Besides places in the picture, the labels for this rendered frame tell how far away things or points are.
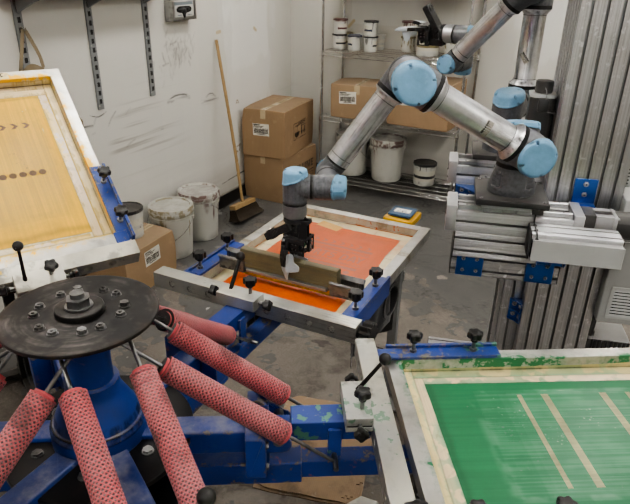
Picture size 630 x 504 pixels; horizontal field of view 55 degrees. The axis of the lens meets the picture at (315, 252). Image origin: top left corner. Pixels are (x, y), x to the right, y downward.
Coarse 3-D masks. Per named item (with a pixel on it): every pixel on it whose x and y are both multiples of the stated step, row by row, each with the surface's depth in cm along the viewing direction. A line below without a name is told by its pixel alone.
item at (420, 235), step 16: (320, 208) 254; (272, 224) 238; (352, 224) 248; (368, 224) 244; (384, 224) 241; (400, 224) 240; (256, 240) 227; (416, 240) 227; (400, 256) 214; (208, 272) 202; (384, 272) 203; (400, 272) 211
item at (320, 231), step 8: (312, 224) 247; (312, 232) 240; (320, 232) 240; (328, 232) 240; (336, 232) 241; (344, 232) 241; (280, 240) 233; (272, 248) 226; (280, 248) 226; (240, 272) 209; (240, 280) 204; (264, 280) 204; (256, 288) 199; (264, 288) 199; (272, 288) 199; (280, 288) 199
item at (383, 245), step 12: (348, 240) 234; (360, 240) 234; (372, 240) 234; (384, 240) 235; (396, 240) 235; (384, 252) 225; (372, 264) 216; (360, 276) 208; (288, 288) 199; (300, 288) 199; (300, 300) 192; (312, 300) 192; (324, 300) 193; (336, 300) 193
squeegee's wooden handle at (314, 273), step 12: (252, 252) 200; (264, 252) 199; (252, 264) 202; (264, 264) 200; (276, 264) 197; (300, 264) 193; (312, 264) 192; (288, 276) 197; (300, 276) 195; (312, 276) 193; (324, 276) 191; (336, 276) 189
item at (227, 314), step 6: (228, 306) 172; (222, 312) 169; (228, 312) 169; (234, 312) 169; (240, 312) 169; (246, 312) 172; (252, 312) 175; (210, 318) 166; (216, 318) 166; (222, 318) 166; (228, 318) 166; (234, 318) 166; (246, 318) 172; (228, 324) 164; (234, 324) 167
